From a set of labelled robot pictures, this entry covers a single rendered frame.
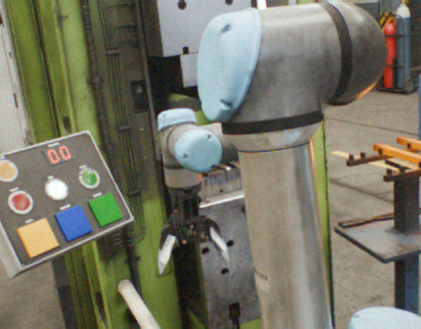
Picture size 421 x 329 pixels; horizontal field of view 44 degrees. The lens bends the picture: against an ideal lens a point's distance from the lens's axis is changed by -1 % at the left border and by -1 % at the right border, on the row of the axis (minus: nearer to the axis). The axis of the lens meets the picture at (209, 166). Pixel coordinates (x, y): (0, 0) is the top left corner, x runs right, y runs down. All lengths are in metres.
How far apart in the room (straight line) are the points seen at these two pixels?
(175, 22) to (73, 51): 0.32
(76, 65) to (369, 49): 1.15
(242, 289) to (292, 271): 1.16
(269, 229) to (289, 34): 0.21
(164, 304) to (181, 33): 0.93
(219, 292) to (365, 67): 1.23
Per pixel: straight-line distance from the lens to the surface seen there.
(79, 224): 1.34
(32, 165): 1.36
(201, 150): 0.91
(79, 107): 1.63
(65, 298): 1.53
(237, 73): 0.53
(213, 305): 1.74
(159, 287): 1.87
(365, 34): 0.60
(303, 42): 0.56
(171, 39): 1.55
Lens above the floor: 1.45
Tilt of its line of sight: 16 degrees down
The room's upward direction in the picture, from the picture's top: 6 degrees counter-clockwise
